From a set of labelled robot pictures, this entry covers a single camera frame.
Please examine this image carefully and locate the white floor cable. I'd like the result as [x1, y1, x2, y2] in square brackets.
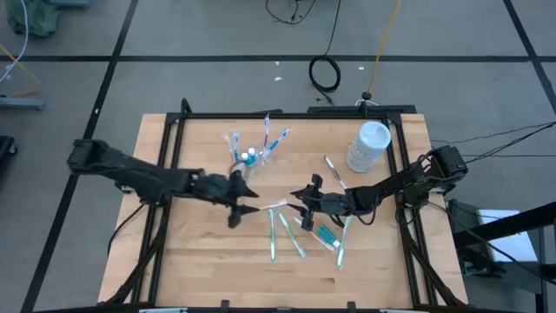
[0, 0, 30, 84]

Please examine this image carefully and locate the black floor equipment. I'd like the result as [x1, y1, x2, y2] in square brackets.
[0, 135, 18, 170]

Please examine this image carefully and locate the white wipes canister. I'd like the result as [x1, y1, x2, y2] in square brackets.
[346, 121, 393, 173]

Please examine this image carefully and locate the black looped floor cable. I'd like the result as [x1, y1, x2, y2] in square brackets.
[264, 0, 319, 26]

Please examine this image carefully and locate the green bag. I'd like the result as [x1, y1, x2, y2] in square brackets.
[3, 0, 62, 38]

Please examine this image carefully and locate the black power cable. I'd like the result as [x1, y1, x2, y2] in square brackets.
[429, 121, 556, 144]
[467, 131, 556, 161]

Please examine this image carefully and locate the black metal table frame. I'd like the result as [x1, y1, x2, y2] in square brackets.
[97, 97, 470, 313]

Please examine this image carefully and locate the yellow floor cable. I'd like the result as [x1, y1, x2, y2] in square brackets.
[0, 43, 43, 99]

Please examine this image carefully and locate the black coiled hanging cable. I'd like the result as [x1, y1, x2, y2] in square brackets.
[307, 0, 344, 107]

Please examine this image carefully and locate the clear acrylic organizer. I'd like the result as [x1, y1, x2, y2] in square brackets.
[225, 143, 279, 176]

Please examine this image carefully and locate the black metal beam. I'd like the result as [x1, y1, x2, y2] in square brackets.
[451, 200, 556, 313]

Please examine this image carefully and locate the grey desk foot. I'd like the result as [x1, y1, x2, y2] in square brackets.
[0, 96, 47, 112]
[43, 0, 90, 9]

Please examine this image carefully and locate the yellow hanging cable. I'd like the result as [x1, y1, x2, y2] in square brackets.
[366, 0, 403, 102]

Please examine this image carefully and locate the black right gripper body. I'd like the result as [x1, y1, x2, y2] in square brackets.
[312, 193, 354, 217]

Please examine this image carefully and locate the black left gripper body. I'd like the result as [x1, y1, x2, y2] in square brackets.
[190, 171, 244, 205]

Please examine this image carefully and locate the white electronics box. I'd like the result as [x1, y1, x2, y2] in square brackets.
[475, 208, 539, 264]

